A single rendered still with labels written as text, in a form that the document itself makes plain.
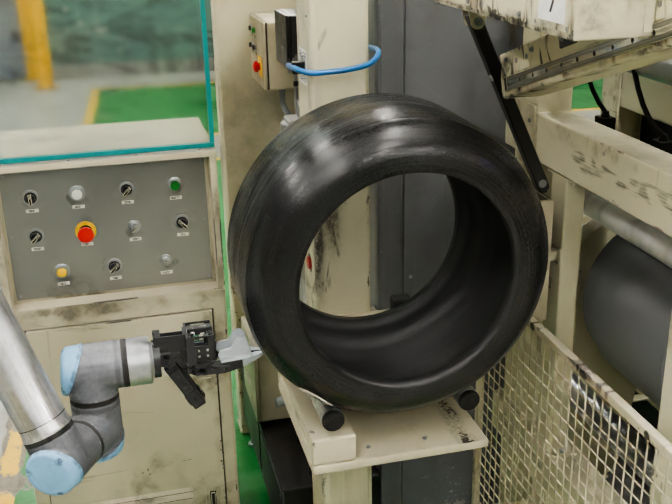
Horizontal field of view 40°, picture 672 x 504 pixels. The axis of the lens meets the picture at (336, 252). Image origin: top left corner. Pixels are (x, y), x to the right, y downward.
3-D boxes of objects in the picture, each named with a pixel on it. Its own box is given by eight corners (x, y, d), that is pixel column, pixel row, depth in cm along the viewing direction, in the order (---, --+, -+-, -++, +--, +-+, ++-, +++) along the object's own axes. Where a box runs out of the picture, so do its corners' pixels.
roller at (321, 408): (307, 350, 212) (287, 354, 211) (305, 333, 210) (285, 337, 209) (346, 429, 180) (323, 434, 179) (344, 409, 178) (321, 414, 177)
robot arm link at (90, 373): (63, 386, 176) (56, 338, 174) (130, 378, 179) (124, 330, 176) (61, 408, 168) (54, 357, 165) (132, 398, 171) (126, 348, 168)
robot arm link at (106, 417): (61, 468, 172) (53, 408, 168) (89, 438, 182) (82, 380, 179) (108, 472, 170) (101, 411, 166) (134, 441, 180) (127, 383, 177)
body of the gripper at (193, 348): (218, 335, 172) (152, 343, 169) (221, 376, 175) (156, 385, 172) (212, 318, 179) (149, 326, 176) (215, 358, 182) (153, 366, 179)
